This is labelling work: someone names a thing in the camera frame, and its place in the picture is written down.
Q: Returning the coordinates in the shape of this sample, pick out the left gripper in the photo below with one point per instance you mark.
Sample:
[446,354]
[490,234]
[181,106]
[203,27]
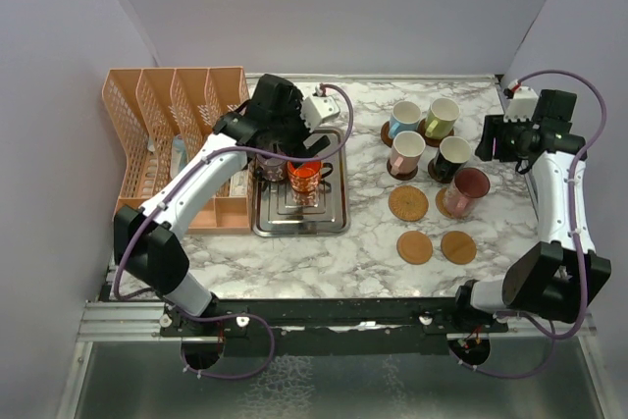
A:
[299,149]

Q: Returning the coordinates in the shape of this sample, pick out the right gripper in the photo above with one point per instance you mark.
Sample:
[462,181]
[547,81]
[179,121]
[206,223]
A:
[490,132]

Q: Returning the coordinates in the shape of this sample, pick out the black mug white inside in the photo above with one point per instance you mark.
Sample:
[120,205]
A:
[452,155]

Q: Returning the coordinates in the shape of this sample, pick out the orange mug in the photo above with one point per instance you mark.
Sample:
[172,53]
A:
[308,176]

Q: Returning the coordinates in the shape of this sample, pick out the dusty pink mug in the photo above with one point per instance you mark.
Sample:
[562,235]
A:
[465,190]

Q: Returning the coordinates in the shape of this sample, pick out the lilac mug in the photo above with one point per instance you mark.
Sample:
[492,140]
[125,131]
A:
[270,169]

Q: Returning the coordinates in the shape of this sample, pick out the pale yellow mug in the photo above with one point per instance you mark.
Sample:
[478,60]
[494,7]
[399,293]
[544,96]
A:
[442,115]

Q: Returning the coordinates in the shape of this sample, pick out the brown ringed wooden coaster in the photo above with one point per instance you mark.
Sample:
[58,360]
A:
[384,134]

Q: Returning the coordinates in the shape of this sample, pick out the white mug pink handle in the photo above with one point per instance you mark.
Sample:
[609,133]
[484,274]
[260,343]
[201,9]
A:
[407,149]

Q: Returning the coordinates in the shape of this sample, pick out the dark walnut coaster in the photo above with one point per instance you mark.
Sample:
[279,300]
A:
[401,176]

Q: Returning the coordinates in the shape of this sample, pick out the light blue mug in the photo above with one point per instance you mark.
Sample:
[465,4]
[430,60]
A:
[405,116]

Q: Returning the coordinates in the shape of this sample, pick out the woven rattan coaster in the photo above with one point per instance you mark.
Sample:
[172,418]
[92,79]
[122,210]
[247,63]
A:
[408,203]
[440,196]

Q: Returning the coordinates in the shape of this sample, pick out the light wood grooved coaster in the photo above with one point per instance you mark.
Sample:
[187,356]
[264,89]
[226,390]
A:
[458,247]

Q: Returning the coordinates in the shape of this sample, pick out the light wood round coaster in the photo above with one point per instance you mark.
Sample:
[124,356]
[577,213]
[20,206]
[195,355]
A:
[414,247]

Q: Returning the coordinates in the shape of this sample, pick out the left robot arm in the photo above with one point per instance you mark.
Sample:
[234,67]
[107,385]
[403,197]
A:
[148,240]

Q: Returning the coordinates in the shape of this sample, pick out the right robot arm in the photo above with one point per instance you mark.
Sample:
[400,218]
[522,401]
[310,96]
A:
[562,273]

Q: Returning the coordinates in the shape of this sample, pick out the stainless steel tray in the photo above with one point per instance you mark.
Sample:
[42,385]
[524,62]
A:
[278,210]

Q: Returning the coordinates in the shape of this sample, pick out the white stationery package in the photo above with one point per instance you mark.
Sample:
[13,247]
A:
[239,184]

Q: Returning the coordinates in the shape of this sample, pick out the blue white package in organizer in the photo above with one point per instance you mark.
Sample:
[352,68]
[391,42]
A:
[178,156]

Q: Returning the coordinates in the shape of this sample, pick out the peach plastic file organizer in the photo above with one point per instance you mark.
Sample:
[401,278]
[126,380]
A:
[148,107]

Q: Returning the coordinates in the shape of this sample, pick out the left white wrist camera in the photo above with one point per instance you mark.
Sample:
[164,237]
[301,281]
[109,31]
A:
[317,110]

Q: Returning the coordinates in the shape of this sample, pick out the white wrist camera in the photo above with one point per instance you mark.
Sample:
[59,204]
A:
[522,105]
[317,110]

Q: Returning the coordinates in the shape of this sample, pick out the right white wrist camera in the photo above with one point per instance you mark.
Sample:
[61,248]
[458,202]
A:
[522,105]

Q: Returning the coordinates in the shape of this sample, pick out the black front mounting rail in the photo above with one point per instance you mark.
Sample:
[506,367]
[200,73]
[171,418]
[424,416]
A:
[330,327]

